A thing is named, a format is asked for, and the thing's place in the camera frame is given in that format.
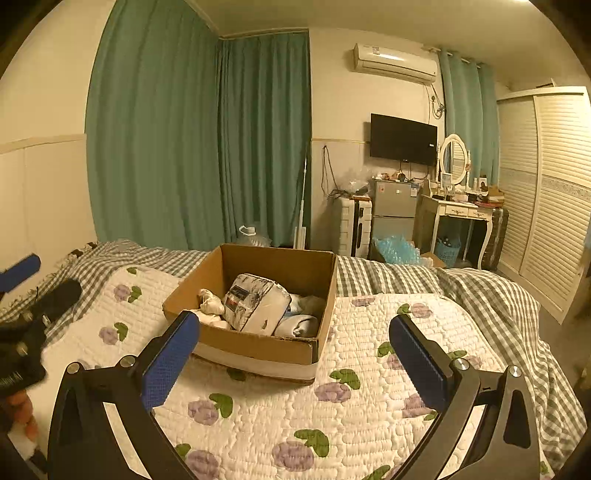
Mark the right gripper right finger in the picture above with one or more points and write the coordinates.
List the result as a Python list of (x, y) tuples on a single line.
[(506, 443)]

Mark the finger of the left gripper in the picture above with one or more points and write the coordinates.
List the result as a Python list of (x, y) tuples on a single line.
[(56, 302), (19, 272)]

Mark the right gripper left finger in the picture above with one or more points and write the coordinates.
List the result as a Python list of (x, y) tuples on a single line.
[(82, 444)]

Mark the white socks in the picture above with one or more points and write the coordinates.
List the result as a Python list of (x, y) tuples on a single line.
[(210, 304)]

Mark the cream cloth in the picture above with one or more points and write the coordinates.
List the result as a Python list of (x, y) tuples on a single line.
[(212, 318)]

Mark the black white tissue pack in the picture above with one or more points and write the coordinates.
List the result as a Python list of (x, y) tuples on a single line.
[(255, 305)]

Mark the clear water jug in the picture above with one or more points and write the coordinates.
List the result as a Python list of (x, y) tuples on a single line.
[(247, 235)]

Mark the blue laundry basket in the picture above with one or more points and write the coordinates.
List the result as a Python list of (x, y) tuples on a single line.
[(447, 250)]

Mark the brown cardboard box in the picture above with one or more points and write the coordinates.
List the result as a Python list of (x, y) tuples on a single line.
[(301, 272)]

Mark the teal curtain left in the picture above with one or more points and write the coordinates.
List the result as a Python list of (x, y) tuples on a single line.
[(190, 136)]

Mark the teal curtain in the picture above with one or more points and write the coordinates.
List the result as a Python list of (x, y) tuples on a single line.
[(471, 111), (190, 136)]

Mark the blue plastic bottle pack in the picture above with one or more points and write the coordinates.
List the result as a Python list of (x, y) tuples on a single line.
[(397, 250)]

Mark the white dressing table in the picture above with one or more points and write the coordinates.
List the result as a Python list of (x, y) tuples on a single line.
[(475, 229)]

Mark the white mop pole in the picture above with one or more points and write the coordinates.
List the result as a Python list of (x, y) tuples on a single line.
[(299, 231)]

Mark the silver mini fridge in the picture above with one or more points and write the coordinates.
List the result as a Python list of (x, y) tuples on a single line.
[(394, 209)]

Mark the white suitcase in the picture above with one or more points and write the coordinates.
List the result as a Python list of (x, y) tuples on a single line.
[(352, 223)]

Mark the oval vanity mirror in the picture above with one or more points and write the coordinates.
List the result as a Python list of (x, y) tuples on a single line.
[(454, 160)]

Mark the white louvered wardrobe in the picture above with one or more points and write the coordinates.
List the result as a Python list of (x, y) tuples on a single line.
[(544, 173)]

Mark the teal curtain right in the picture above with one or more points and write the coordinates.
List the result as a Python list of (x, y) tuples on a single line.
[(471, 111)]

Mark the white air conditioner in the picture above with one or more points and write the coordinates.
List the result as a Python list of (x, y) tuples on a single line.
[(393, 63)]

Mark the black wall television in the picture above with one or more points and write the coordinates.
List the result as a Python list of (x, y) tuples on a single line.
[(400, 139)]

